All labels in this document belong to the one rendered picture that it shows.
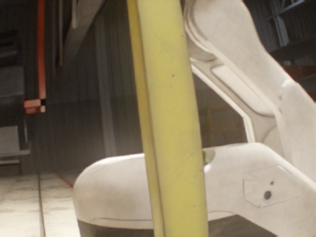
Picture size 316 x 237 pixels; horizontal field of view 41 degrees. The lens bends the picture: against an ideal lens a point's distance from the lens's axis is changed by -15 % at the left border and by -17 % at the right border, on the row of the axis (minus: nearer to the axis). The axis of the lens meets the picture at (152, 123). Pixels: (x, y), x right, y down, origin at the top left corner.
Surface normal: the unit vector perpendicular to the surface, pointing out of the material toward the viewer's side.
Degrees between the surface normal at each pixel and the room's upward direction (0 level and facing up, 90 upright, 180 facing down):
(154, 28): 90
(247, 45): 90
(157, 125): 90
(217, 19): 90
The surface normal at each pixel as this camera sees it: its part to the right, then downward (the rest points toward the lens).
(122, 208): -0.61, 0.00
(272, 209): 0.25, -0.07
